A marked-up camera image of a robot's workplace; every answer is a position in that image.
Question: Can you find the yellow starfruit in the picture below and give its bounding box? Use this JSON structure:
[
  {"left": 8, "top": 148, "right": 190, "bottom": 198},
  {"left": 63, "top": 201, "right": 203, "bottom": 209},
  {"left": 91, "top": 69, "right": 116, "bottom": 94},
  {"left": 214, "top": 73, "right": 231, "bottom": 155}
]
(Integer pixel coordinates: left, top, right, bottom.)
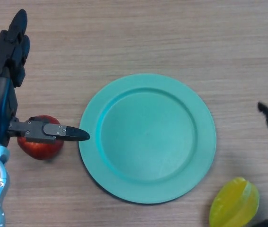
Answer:
[{"left": 208, "top": 176, "right": 260, "bottom": 227}]

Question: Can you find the green round plate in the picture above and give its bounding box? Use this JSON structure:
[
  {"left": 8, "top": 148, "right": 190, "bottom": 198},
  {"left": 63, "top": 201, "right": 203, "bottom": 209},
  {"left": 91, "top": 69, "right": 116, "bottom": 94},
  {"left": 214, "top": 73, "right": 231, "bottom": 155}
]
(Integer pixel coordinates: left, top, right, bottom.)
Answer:
[{"left": 78, "top": 73, "right": 217, "bottom": 204}]

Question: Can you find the red apple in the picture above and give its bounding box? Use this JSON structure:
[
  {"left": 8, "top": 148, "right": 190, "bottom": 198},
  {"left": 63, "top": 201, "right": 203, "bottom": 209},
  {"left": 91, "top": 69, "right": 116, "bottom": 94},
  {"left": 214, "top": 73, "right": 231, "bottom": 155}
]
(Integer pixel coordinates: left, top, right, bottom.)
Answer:
[{"left": 17, "top": 115, "right": 63, "bottom": 161}]

